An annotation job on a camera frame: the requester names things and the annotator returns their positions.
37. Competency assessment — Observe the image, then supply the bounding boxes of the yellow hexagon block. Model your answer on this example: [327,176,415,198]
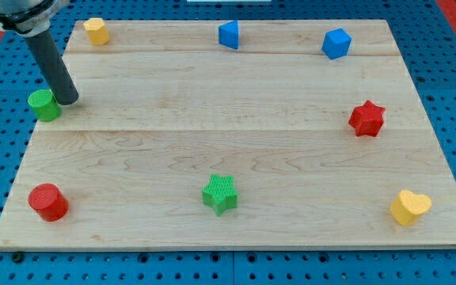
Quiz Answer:
[83,17,110,46]

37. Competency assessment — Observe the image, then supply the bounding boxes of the red cylinder block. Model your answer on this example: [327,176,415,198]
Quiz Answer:
[28,183,69,222]

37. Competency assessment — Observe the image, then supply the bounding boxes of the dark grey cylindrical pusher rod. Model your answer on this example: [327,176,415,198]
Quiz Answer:
[25,30,79,105]

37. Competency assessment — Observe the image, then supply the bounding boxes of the blue cube block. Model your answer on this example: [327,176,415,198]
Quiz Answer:
[321,28,352,59]

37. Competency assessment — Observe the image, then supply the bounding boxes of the green cylinder block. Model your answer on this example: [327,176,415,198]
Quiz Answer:
[27,89,61,122]

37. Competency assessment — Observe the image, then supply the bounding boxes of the yellow heart block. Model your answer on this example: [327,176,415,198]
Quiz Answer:
[389,189,432,226]

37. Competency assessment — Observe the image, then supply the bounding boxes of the light wooden board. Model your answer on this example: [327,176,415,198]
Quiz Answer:
[0,20,456,252]

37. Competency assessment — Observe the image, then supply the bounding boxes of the red star block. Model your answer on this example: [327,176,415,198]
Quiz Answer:
[348,101,386,137]

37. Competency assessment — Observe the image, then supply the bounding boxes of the blue triangular prism block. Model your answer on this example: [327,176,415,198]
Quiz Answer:
[218,20,239,50]

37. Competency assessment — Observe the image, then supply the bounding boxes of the green star block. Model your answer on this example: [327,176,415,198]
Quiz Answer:
[202,174,238,216]

